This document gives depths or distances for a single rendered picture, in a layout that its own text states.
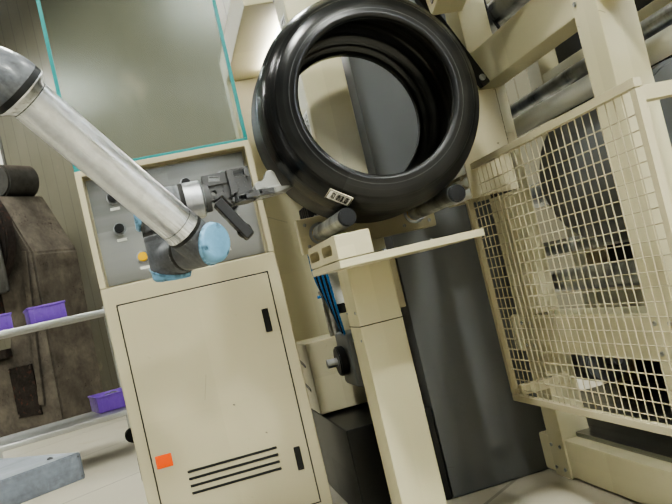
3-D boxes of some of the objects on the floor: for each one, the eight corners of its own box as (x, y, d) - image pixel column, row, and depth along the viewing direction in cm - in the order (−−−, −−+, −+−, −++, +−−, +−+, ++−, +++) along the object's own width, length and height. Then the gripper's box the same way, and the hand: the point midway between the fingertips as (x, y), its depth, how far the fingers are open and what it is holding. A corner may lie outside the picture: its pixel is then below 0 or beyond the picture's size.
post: (397, 533, 227) (207, -273, 237) (439, 520, 230) (250, -276, 240) (410, 546, 215) (209, -307, 225) (454, 531, 218) (254, -310, 227)
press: (131, 408, 777) (74, 152, 787) (24, 444, 685) (-39, 153, 695) (60, 418, 856) (9, 185, 866) (-44, 451, 764) (-100, 190, 775)
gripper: (200, 174, 181) (288, 157, 186) (199, 181, 190) (282, 164, 195) (208, 209, 181) (296, 191, 186) (206, 215, 190) (290, 197, 194)
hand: (287, 190), depth 190 cm, fingers closed
